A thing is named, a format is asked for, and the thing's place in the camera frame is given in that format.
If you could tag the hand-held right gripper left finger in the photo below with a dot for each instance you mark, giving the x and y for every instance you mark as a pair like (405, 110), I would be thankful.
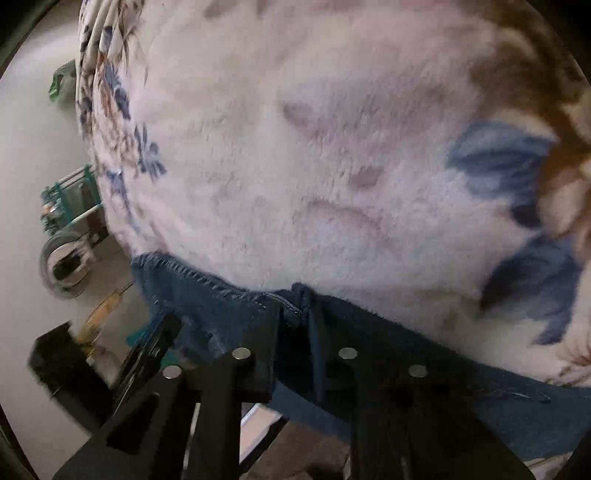
(265, 350)

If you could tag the green package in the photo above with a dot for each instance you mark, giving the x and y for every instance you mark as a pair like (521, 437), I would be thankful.
(62, 85)

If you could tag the round grey reel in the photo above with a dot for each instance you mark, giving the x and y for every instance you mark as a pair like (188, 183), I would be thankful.
(64, 263)

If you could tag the teal storage rack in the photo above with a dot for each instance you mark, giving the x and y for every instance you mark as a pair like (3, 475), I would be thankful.
(69, 198)

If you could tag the floral plush blanket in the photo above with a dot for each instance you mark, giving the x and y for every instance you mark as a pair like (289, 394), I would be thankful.
(323, 161)

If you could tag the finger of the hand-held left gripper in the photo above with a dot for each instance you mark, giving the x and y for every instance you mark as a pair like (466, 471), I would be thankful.
(152, 350)

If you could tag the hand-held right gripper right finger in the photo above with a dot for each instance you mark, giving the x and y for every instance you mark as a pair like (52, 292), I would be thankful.
(341, 378)

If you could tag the blue denim pants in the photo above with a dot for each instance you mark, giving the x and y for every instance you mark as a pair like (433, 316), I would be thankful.
(461, 392)

